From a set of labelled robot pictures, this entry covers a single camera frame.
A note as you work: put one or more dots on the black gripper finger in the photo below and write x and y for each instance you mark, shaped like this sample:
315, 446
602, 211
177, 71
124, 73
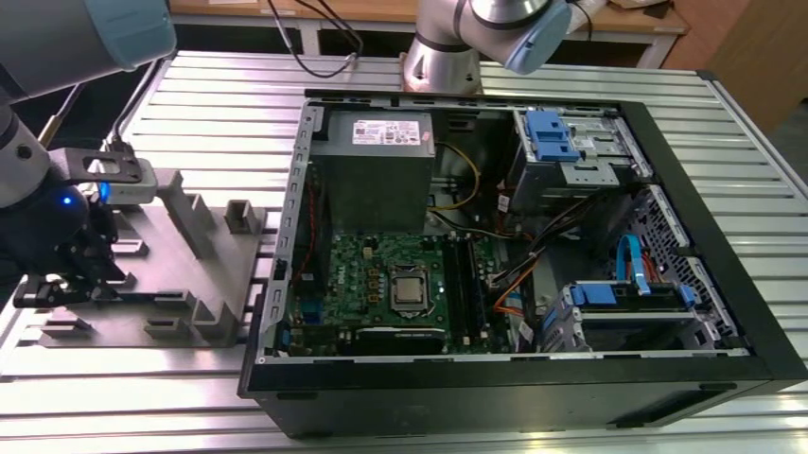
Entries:
104, 265
50, 293

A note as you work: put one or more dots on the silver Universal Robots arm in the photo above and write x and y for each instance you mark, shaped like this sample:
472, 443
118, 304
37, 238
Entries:
62, 42

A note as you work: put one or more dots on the grey parts rack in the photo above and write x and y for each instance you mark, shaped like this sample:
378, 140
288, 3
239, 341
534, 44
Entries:
183, 265

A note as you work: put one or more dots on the green motherboard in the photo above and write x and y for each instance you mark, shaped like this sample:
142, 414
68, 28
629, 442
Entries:
352, 265

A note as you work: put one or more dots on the grey power supply unit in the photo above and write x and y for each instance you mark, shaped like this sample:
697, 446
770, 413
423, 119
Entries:
372, 189

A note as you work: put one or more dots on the silver CPU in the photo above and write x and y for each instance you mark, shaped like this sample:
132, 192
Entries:
410, 291

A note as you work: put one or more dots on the black graphics card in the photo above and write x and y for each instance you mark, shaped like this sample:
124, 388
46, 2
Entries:
398, 338

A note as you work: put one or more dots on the black open PC case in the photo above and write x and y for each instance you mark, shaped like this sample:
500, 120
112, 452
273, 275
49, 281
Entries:
504, 388

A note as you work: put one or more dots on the blue disk carrier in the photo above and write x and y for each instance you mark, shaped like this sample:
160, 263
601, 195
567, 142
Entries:
595, 294
548, 137

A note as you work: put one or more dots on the metal drive cage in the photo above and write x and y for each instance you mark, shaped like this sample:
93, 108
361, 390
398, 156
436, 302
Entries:
567, 179

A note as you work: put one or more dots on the metal disk bay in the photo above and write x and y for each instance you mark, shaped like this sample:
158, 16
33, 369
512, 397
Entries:
637, 314

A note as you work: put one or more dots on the brown wooden cabinet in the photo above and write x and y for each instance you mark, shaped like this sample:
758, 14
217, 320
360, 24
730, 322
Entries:
745, 47

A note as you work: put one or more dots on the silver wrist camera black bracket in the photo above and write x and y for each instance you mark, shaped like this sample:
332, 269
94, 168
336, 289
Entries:
129, 191

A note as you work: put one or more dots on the metal CPU socket frame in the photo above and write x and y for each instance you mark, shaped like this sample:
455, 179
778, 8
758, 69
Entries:
410, 269

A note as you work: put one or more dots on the wooden desk white frame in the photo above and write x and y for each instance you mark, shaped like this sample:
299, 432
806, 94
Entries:
630, 23

